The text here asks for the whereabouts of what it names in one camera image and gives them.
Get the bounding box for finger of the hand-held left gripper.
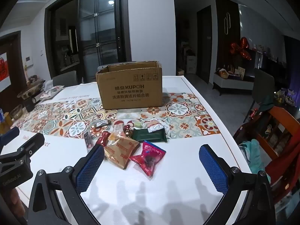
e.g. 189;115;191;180
0;127;20;147
0;132;45;167

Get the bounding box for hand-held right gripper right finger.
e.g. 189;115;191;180
199;144;278;225

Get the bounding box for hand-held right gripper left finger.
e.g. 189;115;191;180
28;144;105;225

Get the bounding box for small red candy wrapper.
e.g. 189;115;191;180
96;131;111;146

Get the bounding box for tan snack packet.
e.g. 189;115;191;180
103;132;140;170

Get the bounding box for black and white small packet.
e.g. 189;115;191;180
90;120;112;129

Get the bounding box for pink white snack packet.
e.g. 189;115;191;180
112;124;125;136

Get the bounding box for red candy packet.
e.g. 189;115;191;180
130;140;166;181

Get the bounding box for clear white packet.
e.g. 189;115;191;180
147;124;171;137

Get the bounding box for dark green snack packet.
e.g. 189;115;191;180
131;128;167;143

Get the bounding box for white red-print packet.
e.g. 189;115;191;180
143;119;162;127

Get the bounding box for brown cardboard box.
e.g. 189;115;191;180
95;60;164;110

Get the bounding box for yellow container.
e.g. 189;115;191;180
0;109;13;134

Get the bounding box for glass bowl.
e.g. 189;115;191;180
9;104;24;120

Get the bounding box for black stove base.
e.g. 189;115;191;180
23;97;38;113

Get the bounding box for tile pattern tablecloth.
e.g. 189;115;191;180
0;75;252;225

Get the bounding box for teal cloth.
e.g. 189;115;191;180
239;139;272;185

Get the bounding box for metal hot pot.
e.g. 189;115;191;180
17;78;46;100

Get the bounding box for patterned tissue packet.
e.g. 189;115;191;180
39;85;65;101

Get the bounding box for grey dining chair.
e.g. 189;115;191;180
52;70;78;87

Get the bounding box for wooden chair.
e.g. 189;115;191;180
233;105;300;207

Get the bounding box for white low cabinet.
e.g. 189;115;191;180
212;73;255;96

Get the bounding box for dark green chair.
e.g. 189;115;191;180
242;68;276;122

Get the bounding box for flower bouquet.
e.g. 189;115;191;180
273;88;299;108

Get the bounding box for hallway cardboard box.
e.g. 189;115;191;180
186;56;197;74

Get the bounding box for red heart balloons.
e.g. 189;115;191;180
230;37;252;61

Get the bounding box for glass sliding door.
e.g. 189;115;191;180
44;0;132;85

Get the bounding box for red wall poster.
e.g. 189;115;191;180
0;53;12;93

